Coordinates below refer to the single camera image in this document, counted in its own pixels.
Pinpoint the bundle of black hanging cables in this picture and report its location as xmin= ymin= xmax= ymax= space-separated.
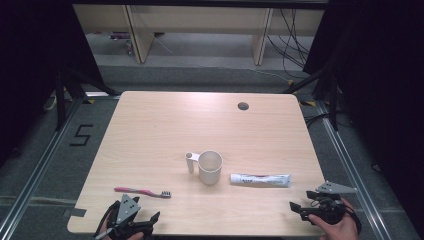
xmin=266 ymin=8 xmax=312 ymax=80

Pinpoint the pink toothbrush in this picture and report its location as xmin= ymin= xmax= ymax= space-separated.
xmin=113 ymin=186 xmax=172 ymax=200

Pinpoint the person's left hand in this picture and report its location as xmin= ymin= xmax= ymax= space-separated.
xmin=99 ymin=214 xmax=145 ymax=240

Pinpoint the silver cable plug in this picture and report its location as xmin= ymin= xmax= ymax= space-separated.
xmin=93 ymin=229 xmax=113 ymax=240

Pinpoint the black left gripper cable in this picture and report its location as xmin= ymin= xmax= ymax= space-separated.
xmin=92 ymin=200 xmax=122 ymax=240

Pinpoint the black curtain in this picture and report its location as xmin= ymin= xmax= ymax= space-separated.
xmin=0 ymin=0 xmax=105 ymax=169
xmin=302 ymin=0 xmax=424 ymax=234

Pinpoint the beige wooden shelf unit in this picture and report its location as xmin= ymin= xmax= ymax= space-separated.
xmin=72 ymin=3 xmax=326 ymax=66

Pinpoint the person's right hand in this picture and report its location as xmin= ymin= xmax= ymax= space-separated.
xmin=307 ymin=197 xmax=360 ymax=240

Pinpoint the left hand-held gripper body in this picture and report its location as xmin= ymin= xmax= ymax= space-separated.
xmin=106 ymin=194 xmax=156 ymax=240

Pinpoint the white toothpaste tube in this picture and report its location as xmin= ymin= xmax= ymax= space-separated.
xmin=229 ymin=172 xmax=293 ymax=189

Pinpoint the aluminium floor rail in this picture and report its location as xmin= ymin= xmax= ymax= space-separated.
xmin=315 ymin=99 xmax=390 ymax=240
xmin=0 ymin=98 xmax=83 ymax=240

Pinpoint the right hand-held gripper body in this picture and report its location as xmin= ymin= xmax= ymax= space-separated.
xmin=309 ymin=180 xmax=357 ymax=225

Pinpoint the black floor cable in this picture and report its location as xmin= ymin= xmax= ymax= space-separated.
xmin=304 ymin=112 xmax=332 ymax=130

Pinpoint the colourful clutter under shelf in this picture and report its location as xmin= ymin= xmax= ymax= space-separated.
xmin=107 ymin=31 xmax=135 ymax=56

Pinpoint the white cup with handle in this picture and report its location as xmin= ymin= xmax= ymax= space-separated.
xmin=185 ymin=150 xmax=224 ymax=186

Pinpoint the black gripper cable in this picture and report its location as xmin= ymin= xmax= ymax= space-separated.
xmin=344 ymin=203 xmax=363 ymax=235
xmin=92 ymin=200 xmax=122 ymax=240

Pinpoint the black metal stand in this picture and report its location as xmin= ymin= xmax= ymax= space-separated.
xmin=54 ymin=65 xmax=120 ymax=132
xmin=281 ymin=65 xmax=342 ymax=132

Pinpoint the grey tape strip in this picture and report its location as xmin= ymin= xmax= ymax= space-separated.
xmin=62 ymin=207 xmax=88 ymax=219

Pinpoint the thick white cable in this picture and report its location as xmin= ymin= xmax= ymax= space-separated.
xmin=42 ymin=92 xmax=68 ymax=113

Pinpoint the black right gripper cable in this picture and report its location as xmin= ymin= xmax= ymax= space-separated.
xmin=344 ymin=203 xmax=363 ymax=235

